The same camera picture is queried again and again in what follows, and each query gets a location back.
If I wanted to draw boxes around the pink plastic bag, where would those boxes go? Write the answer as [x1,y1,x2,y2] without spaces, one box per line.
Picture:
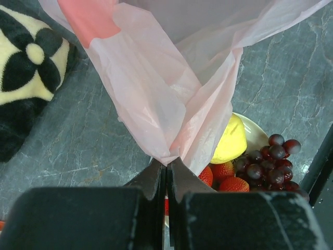
[40,1,327,174]

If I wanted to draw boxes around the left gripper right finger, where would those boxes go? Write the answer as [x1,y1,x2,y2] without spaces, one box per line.
[167,159,328,249]

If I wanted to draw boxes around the purple fake grape bunch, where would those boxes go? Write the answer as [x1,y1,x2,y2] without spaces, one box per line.
[234,134,310,201]

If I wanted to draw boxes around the red fake lychee bunch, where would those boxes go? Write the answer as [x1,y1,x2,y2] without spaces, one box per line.
[163,160,251,216]

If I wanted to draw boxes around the black beige plush cloth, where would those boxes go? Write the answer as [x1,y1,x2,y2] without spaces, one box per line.
[1,1,78,163]

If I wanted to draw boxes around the beige blue ceramic plate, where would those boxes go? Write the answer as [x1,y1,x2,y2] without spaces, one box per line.
[208,112,270,188]

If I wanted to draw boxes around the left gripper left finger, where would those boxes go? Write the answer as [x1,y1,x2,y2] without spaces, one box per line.
[1,160,166,249]

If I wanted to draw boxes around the yellow fake lemon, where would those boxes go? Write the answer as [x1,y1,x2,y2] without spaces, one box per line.
[210,114,247,164]

